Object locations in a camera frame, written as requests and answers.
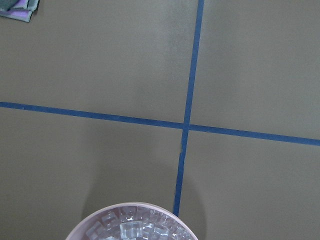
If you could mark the clear ice cubes pile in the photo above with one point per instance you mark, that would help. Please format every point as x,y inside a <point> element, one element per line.
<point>136,223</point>

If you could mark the pink bowl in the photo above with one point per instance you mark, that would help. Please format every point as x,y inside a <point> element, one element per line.
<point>78,233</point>

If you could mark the grey folded cloth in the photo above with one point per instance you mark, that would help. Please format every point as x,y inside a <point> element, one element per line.
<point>21,10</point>

